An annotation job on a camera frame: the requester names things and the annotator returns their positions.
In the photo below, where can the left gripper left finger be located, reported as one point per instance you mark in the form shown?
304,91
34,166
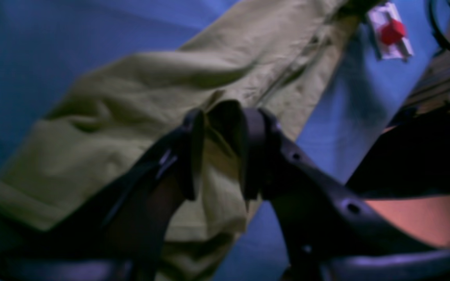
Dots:
118,234

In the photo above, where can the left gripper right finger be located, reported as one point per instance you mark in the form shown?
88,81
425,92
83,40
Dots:
329,232

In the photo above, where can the olive green t-shirt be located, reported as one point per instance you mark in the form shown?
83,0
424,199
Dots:
278,54

